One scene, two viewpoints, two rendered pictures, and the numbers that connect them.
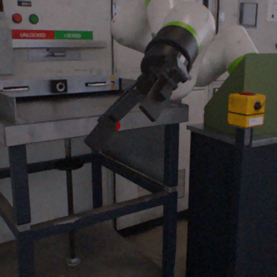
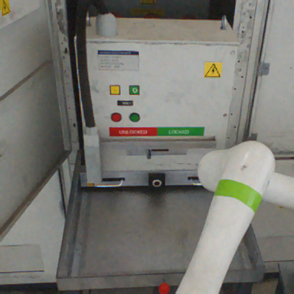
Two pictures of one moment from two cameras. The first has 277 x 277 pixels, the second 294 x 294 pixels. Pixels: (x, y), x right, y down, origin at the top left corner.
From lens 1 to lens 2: 92 cm
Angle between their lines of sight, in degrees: 32
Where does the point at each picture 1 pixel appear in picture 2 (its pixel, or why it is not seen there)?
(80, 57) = (186, 152)
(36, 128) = (86, 280)
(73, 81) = (174, 175)
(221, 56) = not seen: outside the picture
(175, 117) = (246, 278)
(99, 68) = not seen: hidden behind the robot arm
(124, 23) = (206, 178)
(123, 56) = (263, 119)
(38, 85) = (135, 177)
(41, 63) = (141, 158)
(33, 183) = not seen: hidden behind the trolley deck
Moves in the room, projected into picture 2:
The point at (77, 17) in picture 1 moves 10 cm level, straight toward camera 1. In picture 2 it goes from (187, 114) to (177, 128)
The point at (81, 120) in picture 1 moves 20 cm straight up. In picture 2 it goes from (132, 277) to (131, 227)
